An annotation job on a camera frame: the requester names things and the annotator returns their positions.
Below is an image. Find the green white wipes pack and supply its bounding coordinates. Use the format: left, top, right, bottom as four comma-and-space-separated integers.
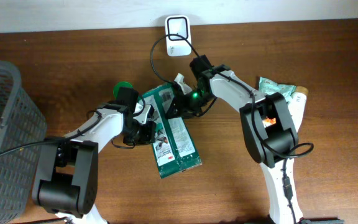
143, 84, 202, 179

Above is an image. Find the green lid jar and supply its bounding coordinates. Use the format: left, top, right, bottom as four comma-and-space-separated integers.
112, 81, 134, 101

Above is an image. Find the orange tissue packet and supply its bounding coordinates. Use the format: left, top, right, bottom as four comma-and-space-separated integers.
262, 117, 277, 128

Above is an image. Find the mint green snack packet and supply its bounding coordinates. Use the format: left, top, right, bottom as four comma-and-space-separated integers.
259, 77, 296, 103

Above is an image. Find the white tube package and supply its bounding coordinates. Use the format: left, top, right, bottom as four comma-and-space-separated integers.
288, 86, 309, 132

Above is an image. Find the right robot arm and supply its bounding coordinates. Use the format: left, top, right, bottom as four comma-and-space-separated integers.
168, 55, 303, 223

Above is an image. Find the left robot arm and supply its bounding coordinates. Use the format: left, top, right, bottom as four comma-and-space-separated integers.
32, 87, 156, 223

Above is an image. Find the white barcode scanner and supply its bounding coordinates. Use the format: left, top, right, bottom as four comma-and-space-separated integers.
165, 15, 192, 57

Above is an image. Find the grey plastic mesh basket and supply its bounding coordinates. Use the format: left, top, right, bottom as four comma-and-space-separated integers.
0, 60, 47, 223

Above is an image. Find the left black camera cable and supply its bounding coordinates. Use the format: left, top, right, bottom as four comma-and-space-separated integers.
0, 108, 105, 167

